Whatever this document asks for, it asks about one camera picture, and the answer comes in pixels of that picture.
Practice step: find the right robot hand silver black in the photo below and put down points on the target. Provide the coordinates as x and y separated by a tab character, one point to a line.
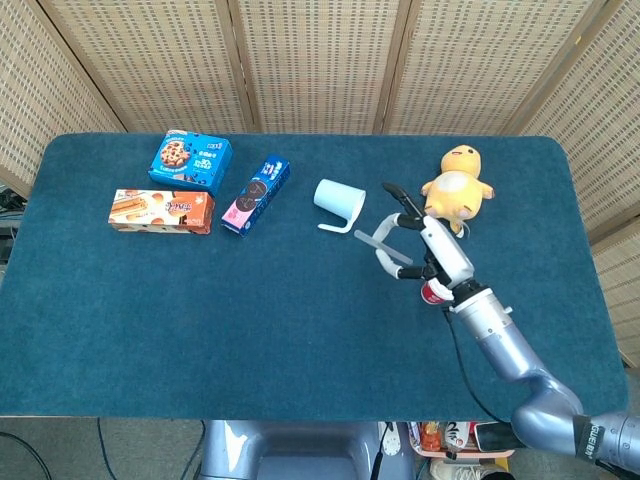
447	250

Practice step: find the transparent plastic straw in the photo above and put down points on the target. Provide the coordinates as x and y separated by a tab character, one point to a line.
382	247

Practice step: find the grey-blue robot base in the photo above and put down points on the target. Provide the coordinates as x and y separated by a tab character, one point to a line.
305	450

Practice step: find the right robot arm grey-blue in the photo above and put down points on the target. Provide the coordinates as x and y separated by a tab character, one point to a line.
505	340

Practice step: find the red paper cup white lid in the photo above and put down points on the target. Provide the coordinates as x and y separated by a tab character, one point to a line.
432	295

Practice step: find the yellow plush toy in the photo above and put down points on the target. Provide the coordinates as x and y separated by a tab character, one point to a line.
455	192

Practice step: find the white plastic mug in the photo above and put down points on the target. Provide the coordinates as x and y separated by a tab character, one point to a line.
337	196

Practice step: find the pink basket with snacks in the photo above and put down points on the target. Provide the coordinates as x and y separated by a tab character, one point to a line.
440	440

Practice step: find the black smartphone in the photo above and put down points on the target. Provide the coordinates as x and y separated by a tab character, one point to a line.
492	436

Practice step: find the blue Oreo cookie box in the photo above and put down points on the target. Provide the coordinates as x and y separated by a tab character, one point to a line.
257	195

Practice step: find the blue felt table cover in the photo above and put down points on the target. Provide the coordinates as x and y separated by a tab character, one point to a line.
250	325

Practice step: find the white shoe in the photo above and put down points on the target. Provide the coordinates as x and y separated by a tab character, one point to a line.
465	471

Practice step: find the blue chocolate chip cookie box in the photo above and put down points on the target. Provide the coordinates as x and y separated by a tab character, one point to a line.
192	160

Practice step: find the orange wafer biscuit box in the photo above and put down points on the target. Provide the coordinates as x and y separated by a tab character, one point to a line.
160	210

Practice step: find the dark equipment beside table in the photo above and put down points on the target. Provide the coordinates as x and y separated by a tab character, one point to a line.
9	220

